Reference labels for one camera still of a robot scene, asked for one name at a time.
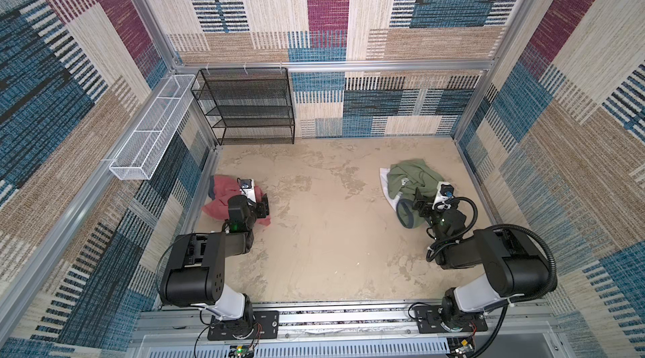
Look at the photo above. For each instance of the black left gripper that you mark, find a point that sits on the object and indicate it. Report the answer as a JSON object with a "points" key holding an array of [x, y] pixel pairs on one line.
{"points": [[260, 209]]}

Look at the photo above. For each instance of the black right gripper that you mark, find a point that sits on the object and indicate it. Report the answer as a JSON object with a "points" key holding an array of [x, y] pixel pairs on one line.
{"points": [[427, 205]]}

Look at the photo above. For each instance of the red shirt with grey collar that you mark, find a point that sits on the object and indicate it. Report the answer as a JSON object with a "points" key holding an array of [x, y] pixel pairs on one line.
{"points": [[221, 189]]}

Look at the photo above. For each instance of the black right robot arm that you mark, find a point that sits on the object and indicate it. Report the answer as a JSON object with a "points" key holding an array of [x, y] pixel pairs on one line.
{"points": [[518, 264]]}

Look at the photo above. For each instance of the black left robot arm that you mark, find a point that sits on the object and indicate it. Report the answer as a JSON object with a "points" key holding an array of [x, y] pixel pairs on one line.
{"points": [[195, 271]]}

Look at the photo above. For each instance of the white cloth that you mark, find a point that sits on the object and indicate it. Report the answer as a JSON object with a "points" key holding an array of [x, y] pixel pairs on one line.
{"points": [[392, 185]]}

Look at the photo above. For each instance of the green shirt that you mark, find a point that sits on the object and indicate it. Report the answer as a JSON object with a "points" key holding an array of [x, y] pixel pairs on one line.
{"points": [[419, 176]]}

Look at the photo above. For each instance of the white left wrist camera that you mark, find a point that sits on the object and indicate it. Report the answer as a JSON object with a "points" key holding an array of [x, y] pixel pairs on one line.
{"points": [[247, 188]]}

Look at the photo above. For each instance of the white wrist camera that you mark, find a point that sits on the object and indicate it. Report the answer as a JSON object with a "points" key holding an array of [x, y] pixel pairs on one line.
{"points": [[443, 196], [247, 188]]}

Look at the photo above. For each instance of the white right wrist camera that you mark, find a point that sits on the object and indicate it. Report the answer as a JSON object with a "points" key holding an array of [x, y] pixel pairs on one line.
{"points": [[443, 196]]}

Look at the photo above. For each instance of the black wire shelf rack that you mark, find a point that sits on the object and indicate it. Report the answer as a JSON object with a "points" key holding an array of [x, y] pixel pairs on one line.
{"points": [[247, 106]]}

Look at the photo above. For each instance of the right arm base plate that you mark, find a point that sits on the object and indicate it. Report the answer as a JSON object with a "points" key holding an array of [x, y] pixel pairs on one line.
{"points": [[434, 319]]}

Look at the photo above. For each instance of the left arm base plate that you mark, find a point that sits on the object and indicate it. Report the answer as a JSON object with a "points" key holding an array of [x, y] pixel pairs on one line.
{"points": [[262, 325]]}

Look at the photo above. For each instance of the white wire mesh basket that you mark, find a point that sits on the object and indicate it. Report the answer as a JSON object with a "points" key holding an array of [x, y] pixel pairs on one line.
{"points": [[140, 156]]}

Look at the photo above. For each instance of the aluminium front rail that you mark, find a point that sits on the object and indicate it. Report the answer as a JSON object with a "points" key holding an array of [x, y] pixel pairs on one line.
{"points": [[344, 329]]}

